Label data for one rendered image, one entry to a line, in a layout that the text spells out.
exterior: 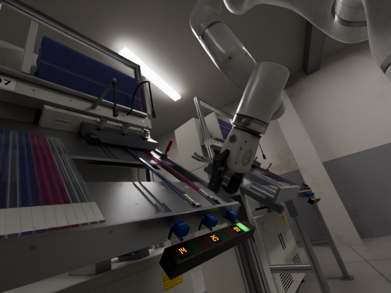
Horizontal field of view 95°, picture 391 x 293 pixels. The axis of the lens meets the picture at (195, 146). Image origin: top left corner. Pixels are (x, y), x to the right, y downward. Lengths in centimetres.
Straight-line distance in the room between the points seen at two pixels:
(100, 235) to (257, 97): 40
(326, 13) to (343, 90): 328
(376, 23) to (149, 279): 89
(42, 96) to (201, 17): 73
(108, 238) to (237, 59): 49
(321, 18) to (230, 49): 24
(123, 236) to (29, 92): 79
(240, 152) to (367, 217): 314
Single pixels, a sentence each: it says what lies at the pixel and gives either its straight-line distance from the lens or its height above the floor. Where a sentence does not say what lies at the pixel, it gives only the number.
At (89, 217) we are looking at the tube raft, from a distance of 39.
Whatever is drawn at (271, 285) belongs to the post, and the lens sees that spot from 105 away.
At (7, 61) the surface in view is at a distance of 132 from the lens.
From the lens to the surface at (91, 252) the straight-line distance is 38.
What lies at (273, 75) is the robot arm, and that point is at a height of 96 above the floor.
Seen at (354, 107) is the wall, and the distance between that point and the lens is 378.
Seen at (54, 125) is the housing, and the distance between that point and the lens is 96.
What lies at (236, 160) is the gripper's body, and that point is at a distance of 42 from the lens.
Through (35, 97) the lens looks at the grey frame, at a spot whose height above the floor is 131.
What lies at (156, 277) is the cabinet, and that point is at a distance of 80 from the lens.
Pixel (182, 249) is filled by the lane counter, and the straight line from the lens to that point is 41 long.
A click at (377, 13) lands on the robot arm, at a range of 51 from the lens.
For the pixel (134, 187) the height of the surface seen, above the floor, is 83.
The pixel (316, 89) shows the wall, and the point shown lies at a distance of 387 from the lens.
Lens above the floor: 71
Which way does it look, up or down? 22 degrees up
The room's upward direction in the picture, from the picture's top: 13 degrees counter-clockwise
